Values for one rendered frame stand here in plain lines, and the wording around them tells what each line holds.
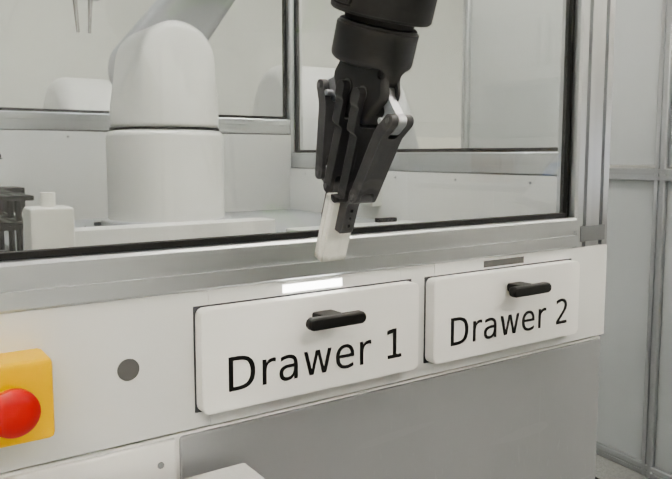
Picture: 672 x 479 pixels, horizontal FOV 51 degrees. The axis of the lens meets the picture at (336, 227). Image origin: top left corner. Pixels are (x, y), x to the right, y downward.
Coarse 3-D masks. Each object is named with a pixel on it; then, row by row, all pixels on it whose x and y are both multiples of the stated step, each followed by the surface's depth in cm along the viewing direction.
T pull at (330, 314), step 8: (320, 312) 79; (328, 312) 79; (336, 312) 79; (344, 312) 78; (352, 312) 78; (360, 312) 79; (312, 320) 75; (320, 320) 76; (328, 320) 76; (336, 320) 77; (344, 320) 77; (352, 320) 78; (360, 320) 78; (312, 328) 75; (320, 328) 76; (328, 328) 76
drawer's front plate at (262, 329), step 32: (352, 288) 84; (384, 288) 85; (416, 288) 88; (224, 320) 73; (256, 320) 75; (288, 320) 77; (384, 320) 85; (416, 320) 88; (224, 352) 73; (256, 352) 76; (288, 352) 78; (384, 352) 86; (416, 352) 88; (224, 384) 74; (256, 384) 76; (288, 384) 78; (320, 384) 81
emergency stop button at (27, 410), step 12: (0, 396) 57; (12, 396) 57; (24, 396) 58; (0, 408) 57; (12, 408) 57; (24, 408) 57; (36, 408) 58; (0, 420) 57; (12, 420) 57; (24, 420) 58; (36, 420) 58; (0, 432) 57; (12, 432) 57; (24, 432) 58
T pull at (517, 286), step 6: (516, 282) 97; (522, 282) 97; (540, 282) 97; (546, 282) 97; (510, 288) 93; (516, 288) 93; (522, 288) 93; (528, 288) 94; (534, 288) 95; (540, 288) 95; (546, 288) 96; (510, 294) 93; (516, 294) 93; (522, 294) 93; (528, 294) 94; (534, 294) 95
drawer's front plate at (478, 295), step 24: (552, 264) 102; (576, 264) 105; (432, 288) 90; (456, 288) 91; (480, 288) 94; (504, 288) 97; (552, 288) 102; (576, 288) 105; (432, 312) 90; (456, 312) 92; (480, 312) 94; (504, 312) 97; (552, 312) 103; (576, 312) 106; (432, 336) 90; (456, 336) 92; (480, 336) 95; (504, 336) 97; (528, 336) 100; (552, 336) 103; (432, 360) 90
